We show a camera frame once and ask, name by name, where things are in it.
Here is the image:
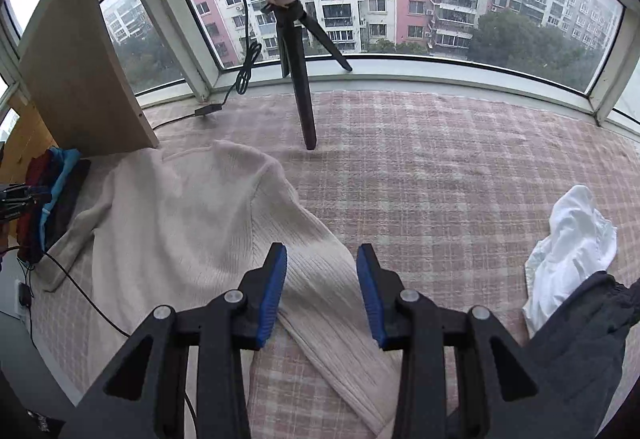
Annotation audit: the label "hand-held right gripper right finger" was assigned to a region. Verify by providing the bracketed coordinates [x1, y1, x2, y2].
[356, 243, 583, 439]

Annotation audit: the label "dark grey folded garment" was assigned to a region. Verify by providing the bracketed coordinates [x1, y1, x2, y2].
[45, 159, 92, 250]

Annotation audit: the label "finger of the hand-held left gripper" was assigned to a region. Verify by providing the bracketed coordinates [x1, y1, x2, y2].
[0, 184, 51, 220]

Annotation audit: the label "dark grey pants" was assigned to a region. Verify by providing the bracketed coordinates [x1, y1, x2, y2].
[445, 271, 640, 439]

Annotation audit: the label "white garment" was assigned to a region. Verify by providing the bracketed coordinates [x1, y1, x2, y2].
[522, 185, 618, 340]

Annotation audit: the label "black cable with inline controller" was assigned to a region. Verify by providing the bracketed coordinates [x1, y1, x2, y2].
[142, 0, 263, 130]

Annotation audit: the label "orange wooden panel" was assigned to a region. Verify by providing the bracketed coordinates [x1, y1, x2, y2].
[0, 94, 56, 190]

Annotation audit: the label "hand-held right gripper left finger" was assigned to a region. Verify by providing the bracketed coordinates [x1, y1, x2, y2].
[59, 243, 289, 439]

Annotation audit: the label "dark red folded garment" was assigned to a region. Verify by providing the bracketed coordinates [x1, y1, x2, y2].
[17, 150, 53, 265]

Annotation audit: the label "pink plaid blanket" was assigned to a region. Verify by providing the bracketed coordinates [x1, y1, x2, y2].
[25, 91, 640, 439]

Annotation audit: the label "blue folded garment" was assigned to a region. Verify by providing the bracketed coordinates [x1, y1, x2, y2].
[39, 148, 81, 252]

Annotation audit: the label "cream knit sweater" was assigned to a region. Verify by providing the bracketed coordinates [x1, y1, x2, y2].
[36, 140, 403, 437]

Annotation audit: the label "thin black cable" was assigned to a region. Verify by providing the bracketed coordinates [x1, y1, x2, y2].
[0, 246, 132, 339]

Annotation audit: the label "light wooden board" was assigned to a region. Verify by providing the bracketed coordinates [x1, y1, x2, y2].
[17, 0, 160, 158]

